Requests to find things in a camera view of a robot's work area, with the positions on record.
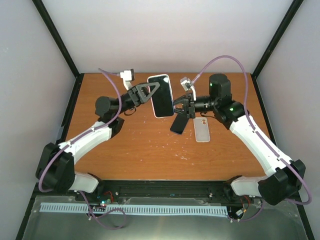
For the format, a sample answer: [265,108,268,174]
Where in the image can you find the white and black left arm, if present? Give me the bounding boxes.
[36,82,160,202]

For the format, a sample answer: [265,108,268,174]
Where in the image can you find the black left corner post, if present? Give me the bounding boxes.
[31,0,85,78]

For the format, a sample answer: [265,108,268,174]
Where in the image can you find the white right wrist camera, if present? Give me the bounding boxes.
[180,77,197,100]

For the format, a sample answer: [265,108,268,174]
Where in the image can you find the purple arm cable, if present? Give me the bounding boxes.
[191,54,313,223]
[37,67,128,230]

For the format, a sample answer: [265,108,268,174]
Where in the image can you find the black aluminium frame rail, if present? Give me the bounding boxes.
[85,180,253,205]

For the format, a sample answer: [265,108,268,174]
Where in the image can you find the white silicone phone case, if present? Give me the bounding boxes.
[193,117,211,143]

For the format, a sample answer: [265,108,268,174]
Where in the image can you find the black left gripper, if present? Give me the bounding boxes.
[114,82,162,117]

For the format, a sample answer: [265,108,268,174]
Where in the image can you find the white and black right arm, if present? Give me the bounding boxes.
[173,73,306,206]

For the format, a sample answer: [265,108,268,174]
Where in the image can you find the grey metal front plate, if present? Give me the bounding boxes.
[17,196,314,240]

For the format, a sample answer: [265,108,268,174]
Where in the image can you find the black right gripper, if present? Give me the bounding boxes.
[165,93,218,119]

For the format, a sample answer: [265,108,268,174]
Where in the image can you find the light blue slotted cable duct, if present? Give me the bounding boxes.
[39,202,228,218]

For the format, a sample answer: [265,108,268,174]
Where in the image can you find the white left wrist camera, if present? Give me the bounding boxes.
[119,68,135,90]

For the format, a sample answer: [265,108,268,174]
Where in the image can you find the black right corner post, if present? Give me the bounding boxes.
[251,0,305,76]

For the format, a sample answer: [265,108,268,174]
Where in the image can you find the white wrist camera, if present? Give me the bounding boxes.
[180,77,197,100]
[119,68,135,90]

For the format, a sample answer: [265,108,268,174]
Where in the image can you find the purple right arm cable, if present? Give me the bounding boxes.
[191,54,313,223]

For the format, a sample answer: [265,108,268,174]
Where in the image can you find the black corner post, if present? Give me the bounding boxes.
[251,0,305,76]
[31,0,85,78]

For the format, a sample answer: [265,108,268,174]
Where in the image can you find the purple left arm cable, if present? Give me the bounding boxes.
[37,67,128,230]

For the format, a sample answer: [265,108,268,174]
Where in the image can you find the small black phone white case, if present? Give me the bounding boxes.
[147,74,174,118]

